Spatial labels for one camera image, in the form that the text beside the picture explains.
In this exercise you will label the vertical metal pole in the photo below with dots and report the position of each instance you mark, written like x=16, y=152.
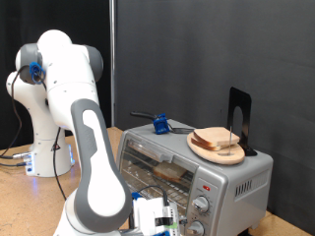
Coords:
x=112, y=49

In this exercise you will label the round wooden plate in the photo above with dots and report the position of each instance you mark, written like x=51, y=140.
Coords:
x=223, y=158

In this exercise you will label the white bread slice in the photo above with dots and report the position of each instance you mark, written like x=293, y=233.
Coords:
x=203, y=146
x=215, y=135
x=169, y=171

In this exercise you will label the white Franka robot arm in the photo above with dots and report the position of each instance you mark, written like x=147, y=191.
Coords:
x=69, y=85

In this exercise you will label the black metal bookend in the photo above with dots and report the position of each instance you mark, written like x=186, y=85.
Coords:
x=236, y=98

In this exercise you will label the thin metal pin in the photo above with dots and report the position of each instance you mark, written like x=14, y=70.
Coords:
x=230, y=142

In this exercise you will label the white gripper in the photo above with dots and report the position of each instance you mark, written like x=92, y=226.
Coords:
x=146, y=214

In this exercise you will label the red oven indicator light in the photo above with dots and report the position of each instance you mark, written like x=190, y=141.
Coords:
x=206, y=188

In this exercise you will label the silver oven knob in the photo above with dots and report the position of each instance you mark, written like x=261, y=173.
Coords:
x=197, y=228
x=201, y=204

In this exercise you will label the silver toaster oven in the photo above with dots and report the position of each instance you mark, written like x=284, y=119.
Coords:
x=242, y=209

